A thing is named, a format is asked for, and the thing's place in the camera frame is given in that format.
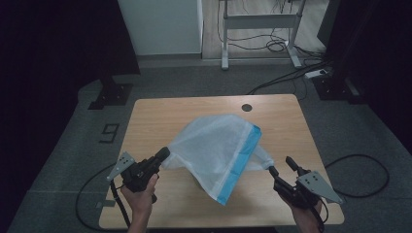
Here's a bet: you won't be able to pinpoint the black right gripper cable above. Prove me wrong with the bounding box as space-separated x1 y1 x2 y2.
325 153 391 199

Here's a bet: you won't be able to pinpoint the white power strip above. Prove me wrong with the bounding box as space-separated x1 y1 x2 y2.
303 68 329 80

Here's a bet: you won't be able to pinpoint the white desk frame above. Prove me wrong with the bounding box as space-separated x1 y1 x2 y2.
219 0 307 71

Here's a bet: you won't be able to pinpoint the black stand base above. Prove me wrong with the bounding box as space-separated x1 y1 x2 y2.
311 75 367 105
87 75 134 111

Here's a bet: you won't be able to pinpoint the black power strip cable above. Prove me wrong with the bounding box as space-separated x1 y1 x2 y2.
247 60 332 96

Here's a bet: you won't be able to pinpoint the person's left hand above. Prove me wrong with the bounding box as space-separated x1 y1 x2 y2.
120 174 159 214

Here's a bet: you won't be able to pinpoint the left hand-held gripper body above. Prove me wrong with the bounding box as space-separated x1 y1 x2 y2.
106 150 163 204

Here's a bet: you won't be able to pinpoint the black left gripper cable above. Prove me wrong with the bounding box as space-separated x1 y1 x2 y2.
75 162 132 233

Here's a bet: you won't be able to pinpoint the person's right hand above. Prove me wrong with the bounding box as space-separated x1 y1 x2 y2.
281 195 324 221

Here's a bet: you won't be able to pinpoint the white cabinet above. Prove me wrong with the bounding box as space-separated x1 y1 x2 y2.
117 0 205 56

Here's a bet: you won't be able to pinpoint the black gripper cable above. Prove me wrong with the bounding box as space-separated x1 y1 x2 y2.
325 153 391 199
75 162 132 233

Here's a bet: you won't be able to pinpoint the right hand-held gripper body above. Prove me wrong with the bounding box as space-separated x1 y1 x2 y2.
273 170 344 210

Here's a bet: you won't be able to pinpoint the white plastic bag blue edge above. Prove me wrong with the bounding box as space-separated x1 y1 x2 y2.
160 114 276 207

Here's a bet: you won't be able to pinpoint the black tangled floor cables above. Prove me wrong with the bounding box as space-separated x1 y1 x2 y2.
216 0 325 54

